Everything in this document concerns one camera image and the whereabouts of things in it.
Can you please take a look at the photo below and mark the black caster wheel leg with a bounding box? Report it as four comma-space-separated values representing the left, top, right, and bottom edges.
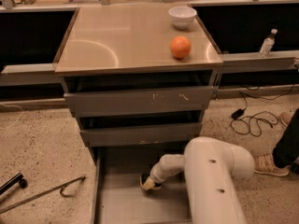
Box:
0, 173, 27, 195

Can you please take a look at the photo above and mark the white cable on floor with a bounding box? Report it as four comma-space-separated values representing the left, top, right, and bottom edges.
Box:
0, 102, 25, 130

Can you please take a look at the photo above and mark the tan sneaker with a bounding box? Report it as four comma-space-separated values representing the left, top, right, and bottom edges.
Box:
254, 154, 290, 177
280, 112, 292, 126

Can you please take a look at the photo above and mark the middle drawer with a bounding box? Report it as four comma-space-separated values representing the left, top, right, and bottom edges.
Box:
80, 110, 202, 147

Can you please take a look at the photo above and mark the metal hooked rod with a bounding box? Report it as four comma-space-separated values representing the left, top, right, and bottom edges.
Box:
0, 175, 86, 214

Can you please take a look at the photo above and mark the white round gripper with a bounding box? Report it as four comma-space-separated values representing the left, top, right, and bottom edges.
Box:
141, 166, 167, 191

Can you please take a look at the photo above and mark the open bottom drawer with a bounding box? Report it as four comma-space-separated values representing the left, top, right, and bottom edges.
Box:
91, 143, 192, 224

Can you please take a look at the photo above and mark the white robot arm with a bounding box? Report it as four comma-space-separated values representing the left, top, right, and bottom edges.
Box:
140, 137, 255, 224

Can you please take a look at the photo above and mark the clear water bottle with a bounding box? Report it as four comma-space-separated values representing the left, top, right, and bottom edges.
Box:
259, 29, 278, 57

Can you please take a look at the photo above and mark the white bowl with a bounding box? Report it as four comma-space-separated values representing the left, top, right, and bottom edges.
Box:
168, 7, 197, 29

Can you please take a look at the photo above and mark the top drawer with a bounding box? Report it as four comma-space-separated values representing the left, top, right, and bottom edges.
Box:
63, 73, 216, 118

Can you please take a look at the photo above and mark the green sponge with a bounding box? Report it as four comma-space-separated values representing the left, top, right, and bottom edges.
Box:
139, 174, 162, 190

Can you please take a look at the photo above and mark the grey drawer cabinet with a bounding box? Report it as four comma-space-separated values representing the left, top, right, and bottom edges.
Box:
51, 2, 224, 224

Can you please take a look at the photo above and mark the orange fruit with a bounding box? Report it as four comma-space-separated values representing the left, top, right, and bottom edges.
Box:
170, 36, 192, 59

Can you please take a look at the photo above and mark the black power adapter cable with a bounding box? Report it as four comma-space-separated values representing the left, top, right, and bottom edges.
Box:
229, 84, 297, 138

